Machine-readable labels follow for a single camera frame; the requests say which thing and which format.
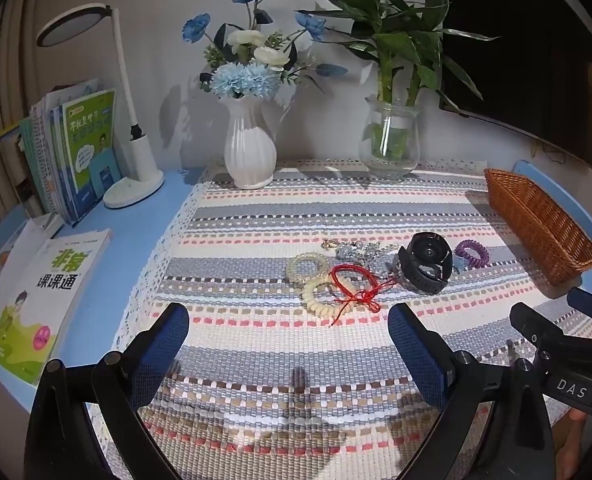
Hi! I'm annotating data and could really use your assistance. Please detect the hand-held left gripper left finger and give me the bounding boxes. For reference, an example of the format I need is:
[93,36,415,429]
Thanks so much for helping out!
[23,302,191,480]

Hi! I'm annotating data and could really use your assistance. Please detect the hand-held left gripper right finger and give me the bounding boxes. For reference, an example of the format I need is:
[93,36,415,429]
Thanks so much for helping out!
[387,302,557,480]

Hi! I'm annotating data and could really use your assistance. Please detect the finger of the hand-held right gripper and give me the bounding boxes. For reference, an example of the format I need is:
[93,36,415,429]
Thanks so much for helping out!
[509,302,566,357]
[566,287,592,322]

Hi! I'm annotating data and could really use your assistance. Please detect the red string bracelet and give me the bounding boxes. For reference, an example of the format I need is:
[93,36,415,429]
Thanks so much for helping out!
[328,263,401,328]

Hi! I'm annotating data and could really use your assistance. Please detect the brown wicker basket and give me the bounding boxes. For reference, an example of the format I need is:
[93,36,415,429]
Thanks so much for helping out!
[483,167,592,286]

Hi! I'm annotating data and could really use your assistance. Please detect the black wrist watch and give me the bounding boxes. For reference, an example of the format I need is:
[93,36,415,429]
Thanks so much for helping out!
[395,231,453,295]

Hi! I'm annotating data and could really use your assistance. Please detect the clear crystal bead bracelet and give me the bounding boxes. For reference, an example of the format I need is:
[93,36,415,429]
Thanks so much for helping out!
[362,242,401,277]

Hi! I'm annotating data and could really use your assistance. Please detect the silver charm chain bracelet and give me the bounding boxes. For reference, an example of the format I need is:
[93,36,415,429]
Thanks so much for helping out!
[321,239,373,262]

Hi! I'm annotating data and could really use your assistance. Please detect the green and white workbook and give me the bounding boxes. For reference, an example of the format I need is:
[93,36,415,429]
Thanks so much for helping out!
[0,227,112,386]

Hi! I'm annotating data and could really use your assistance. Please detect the striped woven table mat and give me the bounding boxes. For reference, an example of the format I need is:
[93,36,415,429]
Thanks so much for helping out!
[83,160,592,480]

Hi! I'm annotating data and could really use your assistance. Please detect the white desk lamp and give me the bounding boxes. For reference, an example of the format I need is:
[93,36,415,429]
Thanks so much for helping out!
[36,4,165,209]

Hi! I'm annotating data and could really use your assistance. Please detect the row of upright books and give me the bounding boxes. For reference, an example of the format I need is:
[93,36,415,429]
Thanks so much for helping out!
[0,79,121,227]

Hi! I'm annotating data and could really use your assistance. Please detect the clear glass vase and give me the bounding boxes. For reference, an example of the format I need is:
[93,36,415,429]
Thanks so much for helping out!
[358,94,421,178]

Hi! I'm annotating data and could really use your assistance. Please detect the white ribbed vase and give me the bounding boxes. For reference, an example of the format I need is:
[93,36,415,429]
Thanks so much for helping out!
[220,94,278,190]

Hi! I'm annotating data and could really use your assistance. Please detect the black television screen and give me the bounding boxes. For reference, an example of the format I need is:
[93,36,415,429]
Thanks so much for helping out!
[436,0,592,173]

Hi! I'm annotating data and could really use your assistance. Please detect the blue and white flower bouquet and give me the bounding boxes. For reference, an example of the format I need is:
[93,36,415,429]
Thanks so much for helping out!
[182,0,349,101]

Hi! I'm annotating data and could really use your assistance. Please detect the green bamboo plant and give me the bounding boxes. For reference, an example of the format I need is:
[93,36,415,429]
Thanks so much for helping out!
[296,0,499,161]

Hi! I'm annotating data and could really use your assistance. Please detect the purple coil hair tie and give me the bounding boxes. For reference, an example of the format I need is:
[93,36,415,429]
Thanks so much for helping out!
[454,239,488,270]

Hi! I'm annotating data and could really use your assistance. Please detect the cream bead bracelet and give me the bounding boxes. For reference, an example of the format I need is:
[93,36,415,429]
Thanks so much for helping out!
[302,282,343,317]
[286,254,333,284]

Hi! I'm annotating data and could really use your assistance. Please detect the thin television cable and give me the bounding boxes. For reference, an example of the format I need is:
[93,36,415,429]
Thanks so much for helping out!
[531,141,570,165]

